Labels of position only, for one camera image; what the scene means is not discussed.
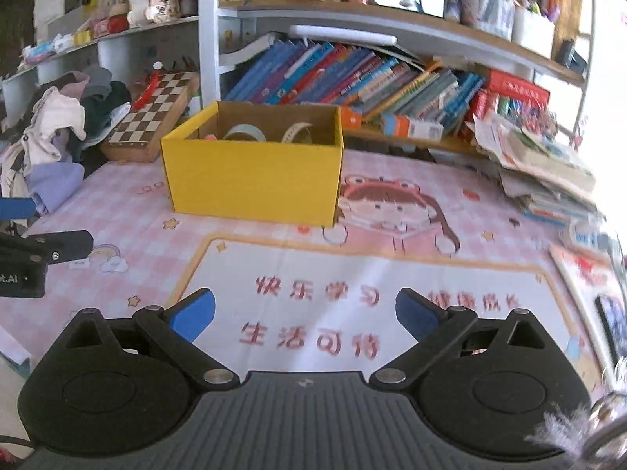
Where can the grey tape roll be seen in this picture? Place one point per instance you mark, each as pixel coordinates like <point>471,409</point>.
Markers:
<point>242,129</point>

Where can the red toy stick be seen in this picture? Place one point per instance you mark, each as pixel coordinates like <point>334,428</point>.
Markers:
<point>147,90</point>

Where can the pink booklet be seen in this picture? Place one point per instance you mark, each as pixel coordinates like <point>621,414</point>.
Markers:
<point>578,284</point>

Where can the pink printed tablecloth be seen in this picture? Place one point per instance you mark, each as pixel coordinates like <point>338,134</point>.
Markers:
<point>122,215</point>

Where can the orange and white carton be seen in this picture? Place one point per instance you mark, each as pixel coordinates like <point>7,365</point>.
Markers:
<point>414,128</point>

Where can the wooden chessboard box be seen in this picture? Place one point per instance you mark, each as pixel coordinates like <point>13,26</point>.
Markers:
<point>147,117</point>

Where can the red book box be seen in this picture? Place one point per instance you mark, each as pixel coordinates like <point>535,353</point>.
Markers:
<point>517,89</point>

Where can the row of yellow books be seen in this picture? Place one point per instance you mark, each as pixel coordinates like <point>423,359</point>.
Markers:
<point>566,14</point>

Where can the black smartphone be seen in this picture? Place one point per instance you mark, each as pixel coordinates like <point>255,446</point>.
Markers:
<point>615,328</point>

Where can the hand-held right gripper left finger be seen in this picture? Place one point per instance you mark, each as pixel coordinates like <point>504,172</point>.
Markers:
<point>193,313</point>

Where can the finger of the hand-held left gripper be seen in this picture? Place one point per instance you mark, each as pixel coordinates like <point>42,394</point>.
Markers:
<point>68,246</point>
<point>14,209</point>

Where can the small orange box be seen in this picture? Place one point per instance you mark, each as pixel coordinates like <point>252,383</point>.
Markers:
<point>350,118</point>

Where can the white bookshelf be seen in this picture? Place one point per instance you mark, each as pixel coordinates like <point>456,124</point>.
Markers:
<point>208,49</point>

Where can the pile of clothes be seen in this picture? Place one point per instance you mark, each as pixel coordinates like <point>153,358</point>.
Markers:
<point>54,127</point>

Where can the fluffy pale pompom charm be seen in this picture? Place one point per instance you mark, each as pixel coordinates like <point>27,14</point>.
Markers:
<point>558,428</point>

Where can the cream clear tape roll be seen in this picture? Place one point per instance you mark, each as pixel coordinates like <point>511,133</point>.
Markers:
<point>291,132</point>

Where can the white power strip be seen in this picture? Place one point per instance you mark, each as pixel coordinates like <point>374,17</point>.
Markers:
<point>588,240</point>

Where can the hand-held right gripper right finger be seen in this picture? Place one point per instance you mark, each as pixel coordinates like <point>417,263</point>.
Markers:
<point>416,313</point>

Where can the yellow cardboard box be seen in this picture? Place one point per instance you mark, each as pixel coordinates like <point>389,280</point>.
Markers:
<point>250,181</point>

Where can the stack of papers and books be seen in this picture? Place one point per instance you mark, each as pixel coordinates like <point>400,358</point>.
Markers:
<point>539,166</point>

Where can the white storage container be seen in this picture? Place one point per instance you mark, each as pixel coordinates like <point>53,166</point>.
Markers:
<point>534,34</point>

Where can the row of colourful books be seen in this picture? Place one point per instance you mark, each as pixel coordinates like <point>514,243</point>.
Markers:
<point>352,78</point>

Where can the small black box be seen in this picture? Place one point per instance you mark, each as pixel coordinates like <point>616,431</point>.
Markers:
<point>572,55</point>

